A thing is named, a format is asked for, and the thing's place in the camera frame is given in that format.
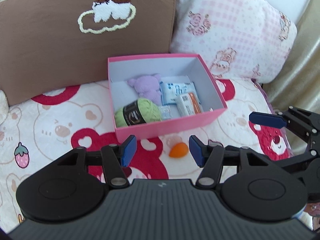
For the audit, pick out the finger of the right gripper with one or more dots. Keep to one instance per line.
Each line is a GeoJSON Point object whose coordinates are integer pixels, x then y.
{"type": "Point", "coordinates": [236, 149]}
{"type": "Point", "coordinates": [269, 120]}

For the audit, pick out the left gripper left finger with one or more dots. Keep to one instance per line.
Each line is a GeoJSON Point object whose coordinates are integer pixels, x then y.
{"type": "Point", "coordinates": [115, 158]}

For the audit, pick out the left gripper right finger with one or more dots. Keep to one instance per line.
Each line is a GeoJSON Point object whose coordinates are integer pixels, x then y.
{"type": "Point", "coordinates": [208, 157]}

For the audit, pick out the green yarn ball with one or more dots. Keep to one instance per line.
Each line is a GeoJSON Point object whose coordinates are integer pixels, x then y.
{"type": "Point", "coordinates": [141, 111]}

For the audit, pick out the orange white card box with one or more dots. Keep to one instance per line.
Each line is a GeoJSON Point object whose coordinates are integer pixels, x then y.
{"type": "Point", "coordinates": [188, 104]}

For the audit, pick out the white wipes pack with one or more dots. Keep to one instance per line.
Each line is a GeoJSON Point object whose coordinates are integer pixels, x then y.
{"type": "Point", "coordinates": [165, 112]}

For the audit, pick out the purple plush toy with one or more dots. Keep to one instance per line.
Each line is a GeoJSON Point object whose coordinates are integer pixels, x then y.
{"type": "Point", "coordinates": [147, 86]}

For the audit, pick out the blue tissue pack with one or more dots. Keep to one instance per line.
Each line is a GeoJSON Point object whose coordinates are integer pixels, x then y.
{"type": "Point", "coordinates": [169, 91]}

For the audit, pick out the orange makeup sponge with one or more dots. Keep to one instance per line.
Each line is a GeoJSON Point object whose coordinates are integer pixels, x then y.
{"type": "Point", "coordinates": [179, 150]}

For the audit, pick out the beige curtain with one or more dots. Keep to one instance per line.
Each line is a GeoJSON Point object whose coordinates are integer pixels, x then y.
{"type": "Point", "coordinates": [298, 82]}

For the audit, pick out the pink cardboard box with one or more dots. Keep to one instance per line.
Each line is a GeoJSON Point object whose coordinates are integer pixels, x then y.
{"type": "Point", "coordinates": [173, 68]}

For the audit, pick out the bear print blanket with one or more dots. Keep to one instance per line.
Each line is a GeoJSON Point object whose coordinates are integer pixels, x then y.
{"type": "Point", "coordinates": [44, 128]}

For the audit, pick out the pink patterned pillow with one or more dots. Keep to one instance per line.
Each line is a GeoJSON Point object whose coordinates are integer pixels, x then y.
{"type": "Point", "coordinates": [236, 38]}

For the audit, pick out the grey bunny plush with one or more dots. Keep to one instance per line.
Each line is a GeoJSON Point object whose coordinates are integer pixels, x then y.
{"type": "Point", "coordinates": [4, 107]}

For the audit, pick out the brown cushion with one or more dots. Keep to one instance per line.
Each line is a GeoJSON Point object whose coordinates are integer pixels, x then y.
{"type": "Point", "coordinates": [52, 44]}

